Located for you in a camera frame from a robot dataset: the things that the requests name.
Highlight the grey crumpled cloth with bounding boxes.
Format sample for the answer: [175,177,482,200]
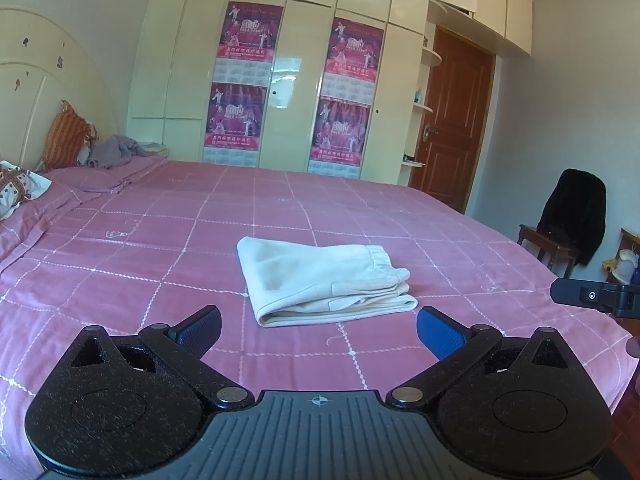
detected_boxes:
[85,135,151,169]

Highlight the cream glossy wardrobe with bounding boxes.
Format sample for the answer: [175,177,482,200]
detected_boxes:
[125,0,533,186]

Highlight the pink checked bed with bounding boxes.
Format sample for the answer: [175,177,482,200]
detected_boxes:
[0,155,638,480]

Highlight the white pants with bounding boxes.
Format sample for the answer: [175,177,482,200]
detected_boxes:
[236,236,418,329]

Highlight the colourful bedside clutter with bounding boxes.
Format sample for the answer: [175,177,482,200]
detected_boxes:
[602,247,640,286]

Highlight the dark wooden chair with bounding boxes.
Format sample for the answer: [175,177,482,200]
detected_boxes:
[517,224,581,278]

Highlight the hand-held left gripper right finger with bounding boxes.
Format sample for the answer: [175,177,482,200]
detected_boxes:
[385,306,590,410]

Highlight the purple calendar poster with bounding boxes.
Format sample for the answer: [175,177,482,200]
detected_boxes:
[216,1,284,86]
[202,82,267,167]
[322,16,386,103]
[307,95,373,179]

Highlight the pale folded linens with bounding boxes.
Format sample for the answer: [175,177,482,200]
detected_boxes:
[135,140,171,158]

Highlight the orange striped pillow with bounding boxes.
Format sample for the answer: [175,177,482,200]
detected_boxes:
[42,100,98,171]

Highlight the white patterned pillow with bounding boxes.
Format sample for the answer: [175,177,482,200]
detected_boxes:
[0,160,53,221]

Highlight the cream bed headboard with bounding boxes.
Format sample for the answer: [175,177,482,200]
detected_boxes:
[0,6,121,171]

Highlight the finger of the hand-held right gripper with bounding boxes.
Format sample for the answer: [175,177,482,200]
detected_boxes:
[550,277,640,319]

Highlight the brown wooden door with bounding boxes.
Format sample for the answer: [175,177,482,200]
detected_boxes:
[407,25,496,213]

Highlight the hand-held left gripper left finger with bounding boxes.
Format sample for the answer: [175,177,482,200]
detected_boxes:
[50,305,256,414]

